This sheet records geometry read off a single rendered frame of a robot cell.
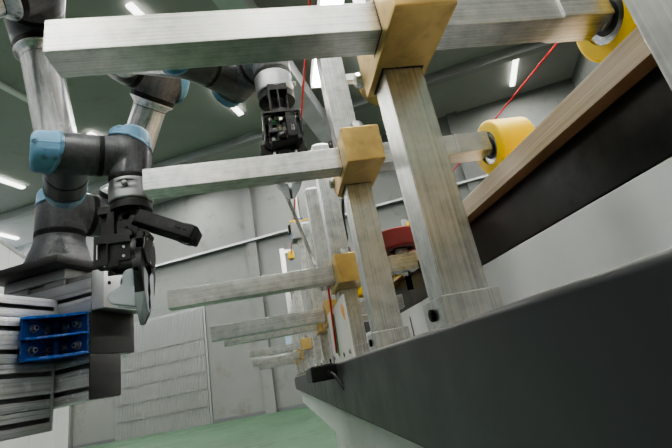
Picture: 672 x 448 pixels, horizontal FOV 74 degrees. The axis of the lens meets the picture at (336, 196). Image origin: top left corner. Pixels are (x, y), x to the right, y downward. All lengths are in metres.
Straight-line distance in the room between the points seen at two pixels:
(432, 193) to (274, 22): 0.18
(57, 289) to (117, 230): 0.38
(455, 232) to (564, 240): 0.25
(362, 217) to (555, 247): 0.24
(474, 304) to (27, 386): 0.96
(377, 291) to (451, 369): 0.31
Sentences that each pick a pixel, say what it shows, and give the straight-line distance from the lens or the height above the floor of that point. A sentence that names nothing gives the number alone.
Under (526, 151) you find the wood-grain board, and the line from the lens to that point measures 0.58.
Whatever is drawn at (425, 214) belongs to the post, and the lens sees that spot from 0.35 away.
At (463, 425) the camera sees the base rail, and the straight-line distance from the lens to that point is 0.30.
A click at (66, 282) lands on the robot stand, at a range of 1.22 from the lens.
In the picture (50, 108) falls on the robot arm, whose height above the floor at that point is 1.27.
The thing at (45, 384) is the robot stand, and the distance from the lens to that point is 1.17.
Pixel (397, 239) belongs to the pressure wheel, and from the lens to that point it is 0.81.
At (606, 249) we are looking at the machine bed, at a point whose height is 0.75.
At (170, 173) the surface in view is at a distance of 0.60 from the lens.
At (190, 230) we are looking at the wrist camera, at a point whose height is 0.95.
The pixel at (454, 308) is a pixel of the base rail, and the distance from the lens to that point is 0.33.
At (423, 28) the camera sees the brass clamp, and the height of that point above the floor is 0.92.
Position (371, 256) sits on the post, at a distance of 0.59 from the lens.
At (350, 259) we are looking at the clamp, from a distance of 0.77.
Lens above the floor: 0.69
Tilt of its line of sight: 21 degrees up
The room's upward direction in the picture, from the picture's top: 11 degrees counter-clockwise
